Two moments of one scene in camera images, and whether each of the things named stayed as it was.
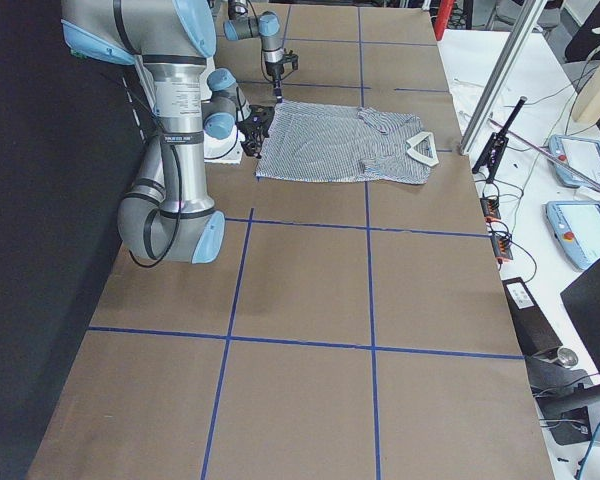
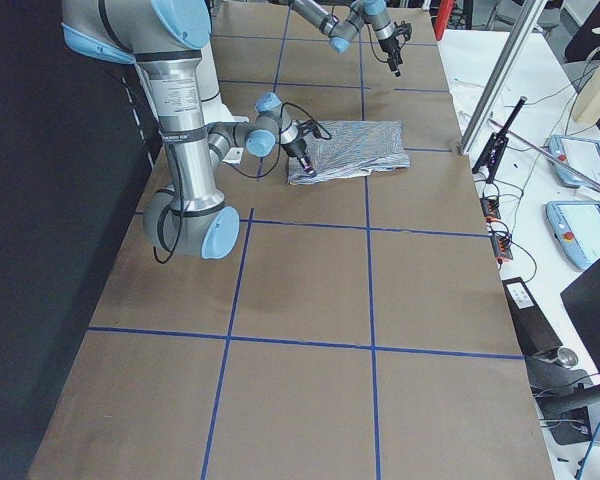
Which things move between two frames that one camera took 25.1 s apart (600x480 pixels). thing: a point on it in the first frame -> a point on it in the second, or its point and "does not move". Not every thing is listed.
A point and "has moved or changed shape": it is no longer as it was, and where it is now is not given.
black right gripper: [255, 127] -> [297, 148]
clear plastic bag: [467, 97] does not move
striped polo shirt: [339, 143] has moved or changed shape
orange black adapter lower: [501, 246] does not move
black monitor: [593, 303] does not move
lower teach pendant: [583, 229] does not move
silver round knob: [567, 357] does not move
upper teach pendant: [583, 160] does not move
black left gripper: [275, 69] -> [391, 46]
